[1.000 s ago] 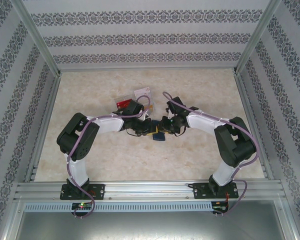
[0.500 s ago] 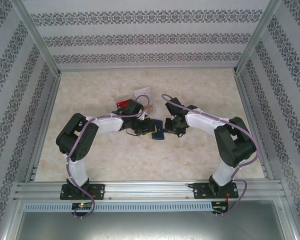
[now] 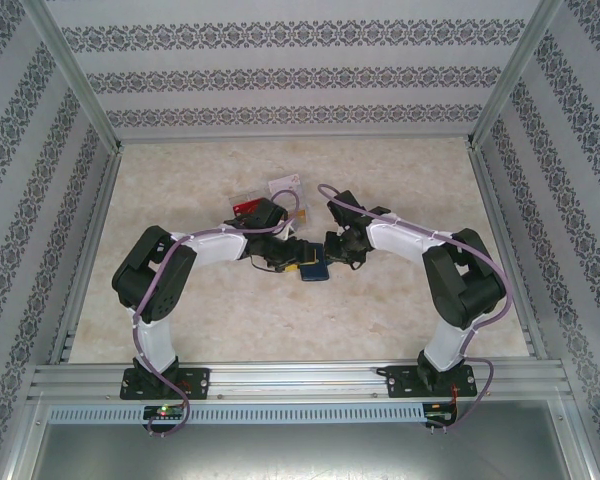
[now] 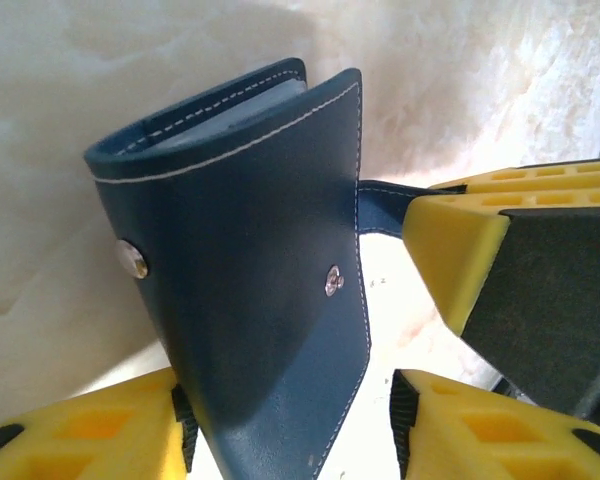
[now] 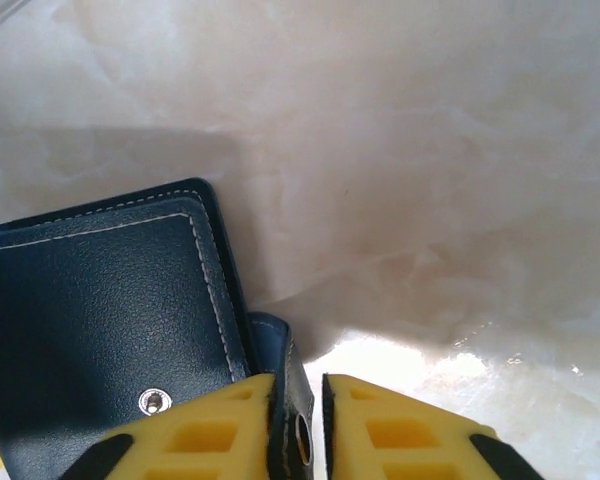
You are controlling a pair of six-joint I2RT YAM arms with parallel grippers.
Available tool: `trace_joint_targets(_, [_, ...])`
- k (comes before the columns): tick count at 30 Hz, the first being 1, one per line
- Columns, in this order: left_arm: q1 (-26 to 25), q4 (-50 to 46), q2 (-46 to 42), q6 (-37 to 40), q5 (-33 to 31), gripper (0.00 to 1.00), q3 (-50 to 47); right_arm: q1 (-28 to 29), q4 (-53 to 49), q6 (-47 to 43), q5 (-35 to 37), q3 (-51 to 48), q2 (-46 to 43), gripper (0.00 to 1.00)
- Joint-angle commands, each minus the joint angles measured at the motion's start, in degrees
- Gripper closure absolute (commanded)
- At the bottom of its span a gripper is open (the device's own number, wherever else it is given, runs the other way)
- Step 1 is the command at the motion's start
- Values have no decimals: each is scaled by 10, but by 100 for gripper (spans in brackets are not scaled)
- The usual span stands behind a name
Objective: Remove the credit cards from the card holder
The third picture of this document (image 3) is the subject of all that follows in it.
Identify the blue card holder wallet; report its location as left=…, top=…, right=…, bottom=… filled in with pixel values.
left=298, top=257, right=332, bottom=285

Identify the white VIP card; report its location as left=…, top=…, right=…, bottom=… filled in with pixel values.
left=268, top=174, right=302, bottom=195

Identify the clear acrylic organizer box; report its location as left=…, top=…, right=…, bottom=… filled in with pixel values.
left=228, top=173, right=312, bottom=229

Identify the grey sheet metal panel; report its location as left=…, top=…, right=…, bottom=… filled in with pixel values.
left=27, top=422, right=584, bottom=480

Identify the left circuit board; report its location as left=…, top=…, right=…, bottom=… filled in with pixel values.
left=143, top=404, right=187, bottom=420

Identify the thin black cable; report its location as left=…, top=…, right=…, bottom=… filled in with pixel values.
left=246, top=255, right=282, bottom=275

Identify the aluminium mounting rail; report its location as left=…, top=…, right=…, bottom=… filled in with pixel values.
left=27, top=360, right=567, bottom=402

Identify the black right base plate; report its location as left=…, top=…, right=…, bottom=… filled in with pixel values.
left=384, top=364, right=479, bottom=399

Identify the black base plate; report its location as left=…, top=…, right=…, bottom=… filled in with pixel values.
left=121, top=367, right=212, bottom=401
left=384, top=364, right=479, bottom=399

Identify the slotted grey cable duct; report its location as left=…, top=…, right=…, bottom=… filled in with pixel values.
left=47, top=402, right=427, bottom=426

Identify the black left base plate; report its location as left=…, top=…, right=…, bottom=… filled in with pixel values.
left=121, top=367, right=212, bottom=401

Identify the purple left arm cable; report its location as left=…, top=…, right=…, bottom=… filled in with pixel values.
left=132, top=188, right=302, bottom=439

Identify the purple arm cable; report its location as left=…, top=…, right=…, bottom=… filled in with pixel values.
left=317, top=182, right=512, bottom=434
left=132, top=188, right=302, bottom=439

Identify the aluminium table side rail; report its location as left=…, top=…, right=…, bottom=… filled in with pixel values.
left=48, top=143, right=125, bottom=365
left=467, top=142, right=550, bottom=362

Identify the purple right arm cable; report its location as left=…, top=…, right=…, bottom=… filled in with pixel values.
left=317, top=182, right=512, bottom=434

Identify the aluminium frame post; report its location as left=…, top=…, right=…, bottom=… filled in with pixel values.
left=27, top=0, right=125, bottom=152
left=465, top=0, right=565, bottom=151

